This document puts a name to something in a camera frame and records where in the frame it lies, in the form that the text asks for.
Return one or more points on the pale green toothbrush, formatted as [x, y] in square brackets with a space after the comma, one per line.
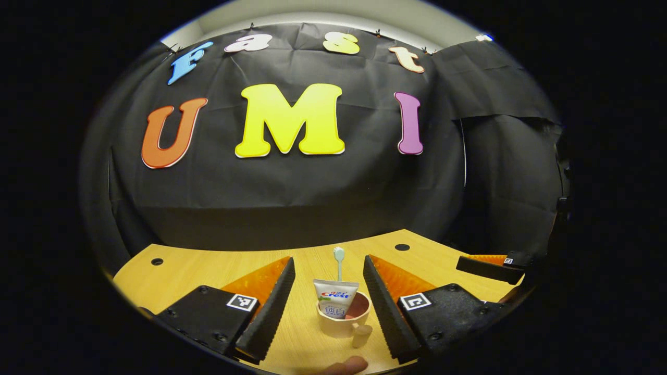
[339, 263]

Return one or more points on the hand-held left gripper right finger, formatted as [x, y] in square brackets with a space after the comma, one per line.
[388, 312]

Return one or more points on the beige cup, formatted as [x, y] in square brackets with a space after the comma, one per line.
[338, 325]

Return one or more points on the black backdrop cloth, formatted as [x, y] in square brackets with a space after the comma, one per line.
[312, 192]

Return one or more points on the white toothpaste tube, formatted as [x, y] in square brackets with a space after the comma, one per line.
[336, 299]

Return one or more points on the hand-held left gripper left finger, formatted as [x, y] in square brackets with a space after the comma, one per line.
[271, 312]

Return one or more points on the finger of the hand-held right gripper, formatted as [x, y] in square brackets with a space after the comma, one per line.
[490, 270]

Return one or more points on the wooden desktop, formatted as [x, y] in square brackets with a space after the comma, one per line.
[312, 260]

